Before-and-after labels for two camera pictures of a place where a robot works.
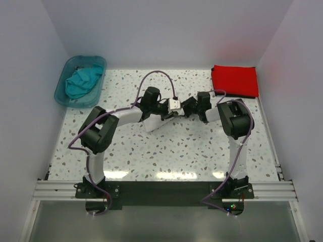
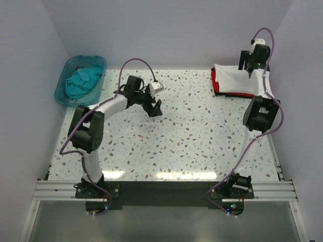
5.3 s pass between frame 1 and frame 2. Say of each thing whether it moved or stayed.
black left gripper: moved
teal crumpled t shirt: stayed
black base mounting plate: stayed
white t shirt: moved
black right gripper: moved
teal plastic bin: stayed
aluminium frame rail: stayed
